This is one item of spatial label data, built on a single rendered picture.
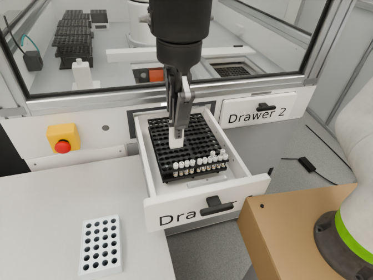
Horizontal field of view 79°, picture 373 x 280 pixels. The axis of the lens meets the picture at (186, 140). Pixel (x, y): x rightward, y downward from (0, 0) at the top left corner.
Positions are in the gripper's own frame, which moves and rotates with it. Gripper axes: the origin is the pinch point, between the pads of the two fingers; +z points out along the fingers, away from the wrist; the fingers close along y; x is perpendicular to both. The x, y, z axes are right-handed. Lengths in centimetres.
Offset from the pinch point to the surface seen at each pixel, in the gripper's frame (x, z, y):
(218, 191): 6.8, 8.3, 11.0
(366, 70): 180, 37, -87
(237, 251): 41, 100, -7
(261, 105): 35.6, 9.2, -19.1
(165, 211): -4.9, 11.5, 10.9
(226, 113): 23.8, 11.7, -21.0
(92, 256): -21.3, 21.1, 11.8
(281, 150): 58, 39, -23
